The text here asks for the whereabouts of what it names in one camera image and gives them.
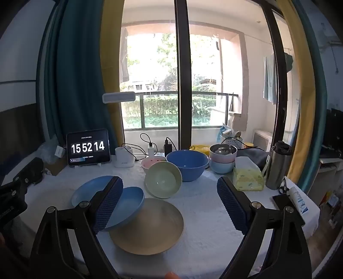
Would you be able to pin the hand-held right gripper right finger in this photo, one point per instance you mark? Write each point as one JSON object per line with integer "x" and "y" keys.
{"x": 231, "y": 206}

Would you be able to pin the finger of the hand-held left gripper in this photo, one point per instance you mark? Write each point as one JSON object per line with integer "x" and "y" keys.
{"x": 29, "y": 171}

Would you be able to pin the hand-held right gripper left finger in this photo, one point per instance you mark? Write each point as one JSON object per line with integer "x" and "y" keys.
{"x": 108, "y": 206}

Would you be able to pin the beige plate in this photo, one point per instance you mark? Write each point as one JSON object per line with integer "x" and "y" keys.
{"x": 150, "y": 230}

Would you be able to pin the green bowl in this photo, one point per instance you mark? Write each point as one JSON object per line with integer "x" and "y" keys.
{"x": 163, "y": 181}

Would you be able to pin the large blue bowl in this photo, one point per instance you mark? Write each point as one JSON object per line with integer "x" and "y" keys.
{"x": 187, "y": 165}

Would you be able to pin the pink bowl with red spots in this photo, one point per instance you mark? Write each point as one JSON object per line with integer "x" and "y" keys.
{"x": 151, "y": 162}

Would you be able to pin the person's right hand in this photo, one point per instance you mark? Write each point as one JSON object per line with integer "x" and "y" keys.
{"x": 171, "y": 275}

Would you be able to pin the brown cardboard box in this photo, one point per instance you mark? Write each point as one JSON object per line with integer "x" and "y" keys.
{"x": 55, "y": 169}

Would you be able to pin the clear plastic bag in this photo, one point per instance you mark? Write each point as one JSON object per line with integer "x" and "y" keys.
{"x": 47, "y": 150}

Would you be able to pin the white tablecloth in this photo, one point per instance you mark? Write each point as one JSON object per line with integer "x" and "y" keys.
{"x": 203, "y": 214}

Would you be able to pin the yellow green tissue pack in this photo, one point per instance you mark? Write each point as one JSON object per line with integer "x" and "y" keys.
{"x": 248, "y": 177}

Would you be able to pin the small white box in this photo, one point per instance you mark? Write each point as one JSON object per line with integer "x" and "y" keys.
{"x": 59, "y": 152}

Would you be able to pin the light blue bowl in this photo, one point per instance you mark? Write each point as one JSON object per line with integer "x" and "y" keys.
{"x": 222, "y": 167}

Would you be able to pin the small pink bowl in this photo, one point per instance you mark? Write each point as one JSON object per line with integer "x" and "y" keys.
{"x": 222, "y": 158}

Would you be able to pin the black smartphone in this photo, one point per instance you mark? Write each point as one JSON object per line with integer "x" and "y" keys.
{"x": 281, "y": 200}

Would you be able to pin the white desk lamp base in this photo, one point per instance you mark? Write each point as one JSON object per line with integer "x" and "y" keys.
{"x": 124, "y": 158}

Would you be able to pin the grey cloth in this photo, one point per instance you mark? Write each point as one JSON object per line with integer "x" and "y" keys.
{"x": 254, "y": 157}

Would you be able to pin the black scissors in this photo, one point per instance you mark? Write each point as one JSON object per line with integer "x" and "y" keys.
{"x": 283, "y": 189}

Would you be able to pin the steel bowl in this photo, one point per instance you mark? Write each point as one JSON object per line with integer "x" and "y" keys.
{"x": 222, "y": 149}

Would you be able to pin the steel thermos with black lid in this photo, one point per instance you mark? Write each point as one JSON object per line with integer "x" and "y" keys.
{"x": 277, "y": 169}

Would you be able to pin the tablet with clock display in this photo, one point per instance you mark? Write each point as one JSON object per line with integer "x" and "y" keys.
{"x": 88, "y": 147}

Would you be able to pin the white plastic basket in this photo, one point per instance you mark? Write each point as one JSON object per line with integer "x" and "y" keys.
{"x": 231, "y": 142}

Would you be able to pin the yellow plastic container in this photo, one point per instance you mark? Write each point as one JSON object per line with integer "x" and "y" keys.
{"x": 199, "y": 149}

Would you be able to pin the white tube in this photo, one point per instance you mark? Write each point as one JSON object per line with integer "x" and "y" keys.
{"x": 298, "y": 201}

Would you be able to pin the white charger plug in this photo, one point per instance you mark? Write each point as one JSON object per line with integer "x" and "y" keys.
{"x": 151, "y": 151}

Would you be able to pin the white air conditioner unit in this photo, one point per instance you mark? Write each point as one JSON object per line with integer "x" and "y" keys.
{"x": 262, "y": 140}

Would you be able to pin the small white carton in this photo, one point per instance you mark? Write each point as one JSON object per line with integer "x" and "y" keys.
{"x": 227, "y": 133}

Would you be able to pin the white power strip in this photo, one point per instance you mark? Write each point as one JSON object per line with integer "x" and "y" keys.
{"x": 160, "y": 154}

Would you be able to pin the blue plastic bag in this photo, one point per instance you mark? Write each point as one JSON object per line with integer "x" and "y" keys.
{"x": 223, "y": 131}

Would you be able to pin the black power adapter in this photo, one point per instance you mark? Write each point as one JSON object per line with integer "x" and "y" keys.
{"x": 168, "y": 147}

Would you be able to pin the beige cardboard box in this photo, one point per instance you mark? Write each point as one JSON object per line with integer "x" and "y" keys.
{"x": 237, "y": 122}

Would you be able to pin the teal curtain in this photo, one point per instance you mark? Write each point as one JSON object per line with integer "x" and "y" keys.
{"x": 75, "y": 80}
{"x": 319, "y": 80}

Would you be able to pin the white shelf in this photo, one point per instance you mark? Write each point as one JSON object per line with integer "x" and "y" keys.
{"x": 331, "y": 165}

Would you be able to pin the white desk lamp head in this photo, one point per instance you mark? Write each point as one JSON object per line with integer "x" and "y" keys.
{"x": 118, "y": 97}

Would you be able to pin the balcony railing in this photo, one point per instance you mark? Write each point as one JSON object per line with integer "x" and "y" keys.
{"x": 160, "y": 93}

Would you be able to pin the black monitor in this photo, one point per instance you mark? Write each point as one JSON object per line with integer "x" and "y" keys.
{"x": 335, "y": 128}

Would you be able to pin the light blue hanging towel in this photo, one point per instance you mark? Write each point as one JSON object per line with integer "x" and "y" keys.
{"x": 269, "y": 80}

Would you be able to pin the grey hanging garment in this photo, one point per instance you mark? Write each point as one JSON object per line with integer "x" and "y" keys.
{"x": 125, "y": 59}

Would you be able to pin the green hanging garment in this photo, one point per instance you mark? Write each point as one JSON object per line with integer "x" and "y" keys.
{"x": 288, "y": 61}

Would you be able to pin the dark sliding door frame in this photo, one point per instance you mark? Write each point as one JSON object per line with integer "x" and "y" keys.
{"x": 278, "y": 80}

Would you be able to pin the dark window frame post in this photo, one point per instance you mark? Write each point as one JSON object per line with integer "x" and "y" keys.
{"x": 182, "y": 80}

